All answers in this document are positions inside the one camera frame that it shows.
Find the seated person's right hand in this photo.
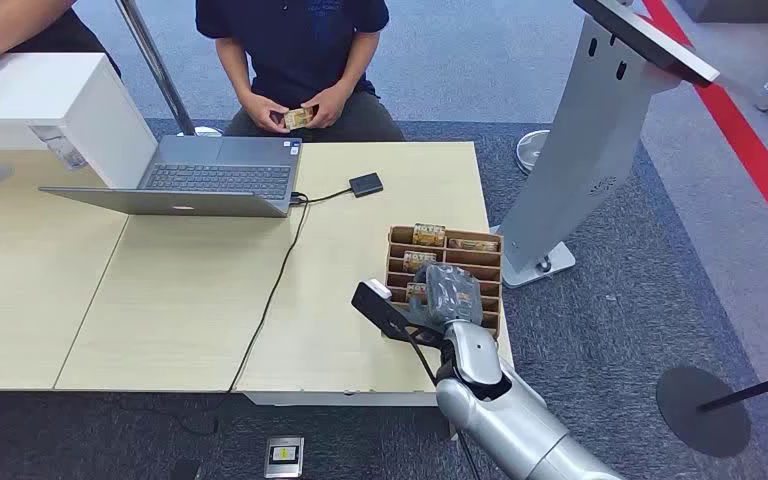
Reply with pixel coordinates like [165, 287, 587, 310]
[240, 92, 291, 134]

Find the seated person's left hand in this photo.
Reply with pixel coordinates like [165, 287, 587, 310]
[300, 84, 353, 131]

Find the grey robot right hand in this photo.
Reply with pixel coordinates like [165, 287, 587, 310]
[409, 260, 486, 327]

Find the cardboard card holder box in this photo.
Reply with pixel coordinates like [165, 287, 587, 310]
[383, 225, 505, 340]

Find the seated person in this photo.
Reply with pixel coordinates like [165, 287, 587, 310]
[194, 0, 407, 144]

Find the person with wristwatch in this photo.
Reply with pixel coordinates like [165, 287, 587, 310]
[0, 0, 122, 95]

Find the small black card reader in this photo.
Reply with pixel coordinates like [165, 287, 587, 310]
[348, 172, 385, 199]

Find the white box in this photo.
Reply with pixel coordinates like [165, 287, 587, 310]
[0, 52, 159, 191]

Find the grey laptop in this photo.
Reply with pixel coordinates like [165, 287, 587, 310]
[38, 135, 304, 219]

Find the metal pole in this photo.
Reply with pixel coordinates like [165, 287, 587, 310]
[114, 0, 224, 138]

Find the clear plastic pouch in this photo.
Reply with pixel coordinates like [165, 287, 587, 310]
[28, 125, 89, 172]

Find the round grey floor base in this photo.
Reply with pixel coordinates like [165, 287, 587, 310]
[514, 129, 552, 178]

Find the silver kiosk stand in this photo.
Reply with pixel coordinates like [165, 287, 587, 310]
[488, 0, 722, 290]

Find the metal floor socket box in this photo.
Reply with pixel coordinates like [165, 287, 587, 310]
[263, 435, 306, 480]

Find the black stanchion base disc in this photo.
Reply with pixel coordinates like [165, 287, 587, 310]
[654, 365, 754, 460]

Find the black stanchion bar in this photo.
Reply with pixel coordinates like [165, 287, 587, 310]
[697, 365, 768, 414]

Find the black wrist camera with pale box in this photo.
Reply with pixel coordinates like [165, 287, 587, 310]
[350, 278, 445, 348]

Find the black reader cable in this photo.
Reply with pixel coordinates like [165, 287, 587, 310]
[289, 187, 353, 206]

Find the long black power cable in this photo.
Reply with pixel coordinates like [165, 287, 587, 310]
[226, 198, 311, 393]

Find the black floor cable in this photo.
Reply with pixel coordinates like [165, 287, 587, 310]
[110, 392, 234, 439]

